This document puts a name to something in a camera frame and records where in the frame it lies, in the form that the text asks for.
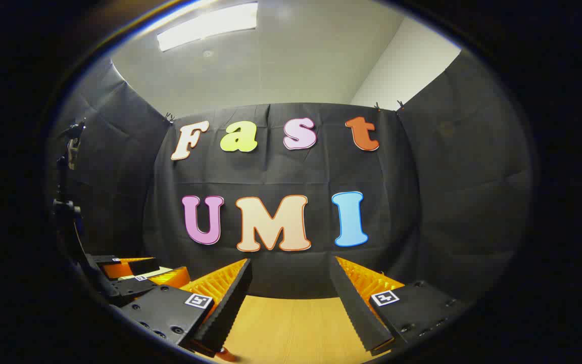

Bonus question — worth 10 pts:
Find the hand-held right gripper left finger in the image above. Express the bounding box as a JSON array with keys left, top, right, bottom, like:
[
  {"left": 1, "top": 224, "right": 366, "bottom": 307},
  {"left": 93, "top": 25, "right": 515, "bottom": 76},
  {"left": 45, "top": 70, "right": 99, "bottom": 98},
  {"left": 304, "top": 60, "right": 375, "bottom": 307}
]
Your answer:
[{"left": 118, "top": 258, "right": 254, "bottom": 360}]

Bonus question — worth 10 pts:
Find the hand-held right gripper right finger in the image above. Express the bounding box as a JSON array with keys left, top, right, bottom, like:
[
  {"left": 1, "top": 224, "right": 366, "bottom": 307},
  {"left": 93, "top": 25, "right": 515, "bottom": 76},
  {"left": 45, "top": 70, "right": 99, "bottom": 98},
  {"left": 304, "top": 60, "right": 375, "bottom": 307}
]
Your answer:
[{"left": 329, "top": 255, "right": 469, "bottom": 354}]

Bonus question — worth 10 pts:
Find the wooden desktop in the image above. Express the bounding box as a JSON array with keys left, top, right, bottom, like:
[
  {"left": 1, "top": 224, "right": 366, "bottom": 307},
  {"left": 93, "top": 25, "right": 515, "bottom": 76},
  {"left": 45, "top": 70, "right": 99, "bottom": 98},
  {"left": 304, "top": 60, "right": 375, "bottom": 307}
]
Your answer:
[{"left": 210, "top": 295, "right": 375, "bottom": 363}]

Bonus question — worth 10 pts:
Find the black backdrop cloth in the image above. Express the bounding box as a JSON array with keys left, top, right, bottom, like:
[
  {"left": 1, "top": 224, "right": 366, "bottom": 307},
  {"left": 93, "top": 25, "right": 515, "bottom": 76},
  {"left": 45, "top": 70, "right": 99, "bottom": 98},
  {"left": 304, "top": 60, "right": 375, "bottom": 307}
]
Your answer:
[{"left": 48, "top": 48, "right": 534, "bottom": 304}]

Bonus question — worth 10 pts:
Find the ceiling light panel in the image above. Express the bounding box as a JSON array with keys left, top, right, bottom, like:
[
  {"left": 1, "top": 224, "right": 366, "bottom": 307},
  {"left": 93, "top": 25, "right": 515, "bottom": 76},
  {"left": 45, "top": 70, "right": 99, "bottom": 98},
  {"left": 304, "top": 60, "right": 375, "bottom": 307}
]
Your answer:
[{"left": 157, "top": 2, "right": 259, "bottom": 53}]

